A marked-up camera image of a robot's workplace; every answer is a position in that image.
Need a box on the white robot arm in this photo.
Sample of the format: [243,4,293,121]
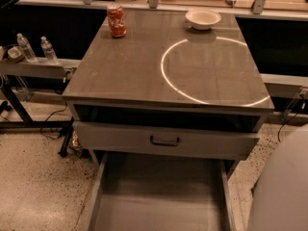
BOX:
[247,125,308,231]

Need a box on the grey drawer cabinet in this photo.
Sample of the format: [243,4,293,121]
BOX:
[62,9,275,166]

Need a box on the open middle drawer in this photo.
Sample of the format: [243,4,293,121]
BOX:
[85,152,236,231]

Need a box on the orange soda can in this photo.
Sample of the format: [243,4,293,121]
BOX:
[107,3,126,38]

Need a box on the white bowl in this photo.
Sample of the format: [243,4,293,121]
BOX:
[185,10,221,31]

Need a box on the right clear water bottle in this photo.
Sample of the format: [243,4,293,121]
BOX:
[40,37,59,64]

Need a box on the clear water bottle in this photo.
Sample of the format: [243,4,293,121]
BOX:
[17,33,37,63]
[40,37,59,64]

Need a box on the grey side bench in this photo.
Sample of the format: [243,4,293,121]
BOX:
[0,57,82,158]

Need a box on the left clear water bottle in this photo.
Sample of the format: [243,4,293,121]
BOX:
[17,33,37,63]

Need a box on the small round container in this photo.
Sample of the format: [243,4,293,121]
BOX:
[1,45,24,64]

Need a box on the top drawer with handle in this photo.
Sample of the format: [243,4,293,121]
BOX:
[73,121,259,160]

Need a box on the black floor cable left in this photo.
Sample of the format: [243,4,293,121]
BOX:
[38,103,73,141]

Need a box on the black floor cable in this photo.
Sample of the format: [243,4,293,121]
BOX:
[38,103,73,141]
[276,93,306,142]

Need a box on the black floor cable right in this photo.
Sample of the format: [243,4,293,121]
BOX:
[276,93,306,142]

